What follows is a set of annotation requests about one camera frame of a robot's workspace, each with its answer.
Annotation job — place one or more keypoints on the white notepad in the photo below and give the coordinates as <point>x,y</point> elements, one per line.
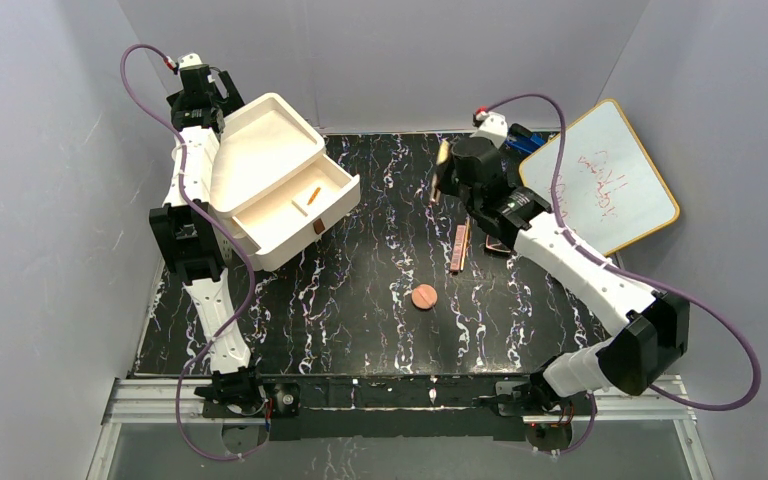
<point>440,165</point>

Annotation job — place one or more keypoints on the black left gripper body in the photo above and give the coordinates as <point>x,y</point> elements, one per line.
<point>226,89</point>

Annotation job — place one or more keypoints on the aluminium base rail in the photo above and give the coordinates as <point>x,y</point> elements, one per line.
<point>392,428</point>

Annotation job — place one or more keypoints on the yellow framed whiteboard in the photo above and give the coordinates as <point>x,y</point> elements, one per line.
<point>609,190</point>

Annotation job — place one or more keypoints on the orange lip pencil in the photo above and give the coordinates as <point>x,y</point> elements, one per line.
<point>314,195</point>

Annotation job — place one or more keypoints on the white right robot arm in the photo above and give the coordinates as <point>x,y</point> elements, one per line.
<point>648,328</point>

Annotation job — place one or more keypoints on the white drawer organizer frame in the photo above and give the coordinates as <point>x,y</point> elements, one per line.
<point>263,143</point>

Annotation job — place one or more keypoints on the gold makeup brush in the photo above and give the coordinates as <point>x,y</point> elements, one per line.
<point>465,243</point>

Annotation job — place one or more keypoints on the pink eyeshadow palette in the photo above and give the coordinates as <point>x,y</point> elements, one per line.
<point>456,250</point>

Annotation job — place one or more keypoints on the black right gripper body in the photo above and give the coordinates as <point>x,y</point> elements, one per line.
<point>448,175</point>

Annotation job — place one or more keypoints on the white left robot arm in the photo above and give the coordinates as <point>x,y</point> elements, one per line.
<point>191,243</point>

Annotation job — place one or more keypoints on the black rectangular compact mirror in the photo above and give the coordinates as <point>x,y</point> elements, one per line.
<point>495,247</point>

